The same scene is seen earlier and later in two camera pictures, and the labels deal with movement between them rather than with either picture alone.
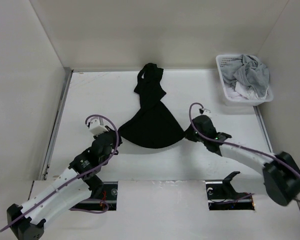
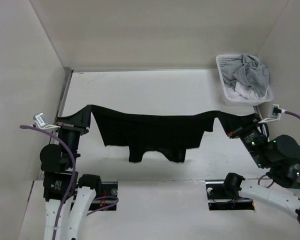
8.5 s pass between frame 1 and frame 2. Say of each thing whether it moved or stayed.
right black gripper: moved
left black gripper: moved
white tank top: stayed
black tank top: moved
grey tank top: stayed
